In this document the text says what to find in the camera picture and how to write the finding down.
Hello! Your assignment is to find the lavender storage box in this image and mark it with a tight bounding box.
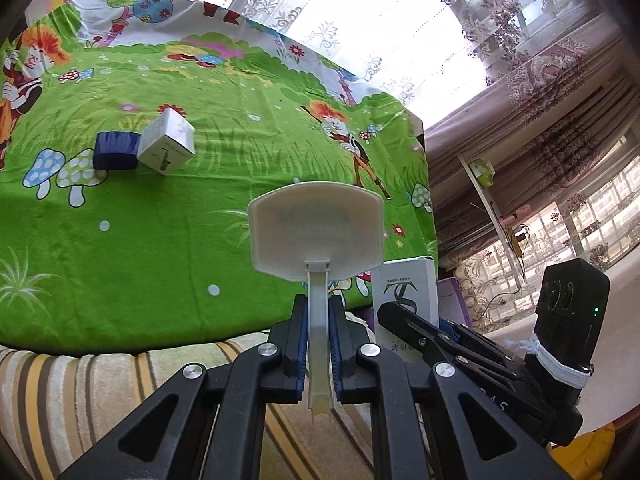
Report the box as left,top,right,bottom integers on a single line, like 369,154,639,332
435,277,473,331

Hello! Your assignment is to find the white leaning board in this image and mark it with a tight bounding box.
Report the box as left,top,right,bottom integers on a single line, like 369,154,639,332
457,155,526,286

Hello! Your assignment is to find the white cube box printed logo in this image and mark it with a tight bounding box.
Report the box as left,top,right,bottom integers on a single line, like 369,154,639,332
137,106,196,177

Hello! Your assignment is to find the striped sofa cushion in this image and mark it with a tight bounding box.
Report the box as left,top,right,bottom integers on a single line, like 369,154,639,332
0,310,551,480

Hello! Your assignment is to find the white lace curtain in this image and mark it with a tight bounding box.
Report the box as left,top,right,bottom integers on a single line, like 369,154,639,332
65,0,526,126

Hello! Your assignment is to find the navy blue box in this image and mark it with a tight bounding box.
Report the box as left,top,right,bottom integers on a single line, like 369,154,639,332
92,131,143,171

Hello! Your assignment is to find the green cartoon printed blanket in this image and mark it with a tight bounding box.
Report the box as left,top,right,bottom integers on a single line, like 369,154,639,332
0,0,438,353

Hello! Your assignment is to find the white box with curly logo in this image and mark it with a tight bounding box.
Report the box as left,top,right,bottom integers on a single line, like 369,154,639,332
370,256,441,366

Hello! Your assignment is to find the patterned brown curtain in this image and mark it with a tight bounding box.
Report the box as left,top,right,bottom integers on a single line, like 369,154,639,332
425,10,640,261

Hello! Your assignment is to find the yellow object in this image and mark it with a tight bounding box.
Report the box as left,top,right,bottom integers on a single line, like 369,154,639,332
550,422,616,480

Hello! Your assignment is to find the white toy basketball hoop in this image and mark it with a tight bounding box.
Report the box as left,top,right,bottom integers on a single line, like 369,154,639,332
247,182,385,423

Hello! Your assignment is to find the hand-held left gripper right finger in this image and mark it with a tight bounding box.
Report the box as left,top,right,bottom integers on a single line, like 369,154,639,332
332,295,571,480

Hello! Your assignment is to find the green white small pack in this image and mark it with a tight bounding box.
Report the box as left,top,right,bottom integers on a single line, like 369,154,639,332
472,158,496,188

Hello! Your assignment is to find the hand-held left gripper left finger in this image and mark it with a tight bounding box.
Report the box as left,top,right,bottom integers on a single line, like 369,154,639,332
60,295,307,480

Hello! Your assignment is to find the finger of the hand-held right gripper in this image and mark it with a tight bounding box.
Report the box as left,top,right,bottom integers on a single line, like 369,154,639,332
439,320,521,361
376,301,508,401

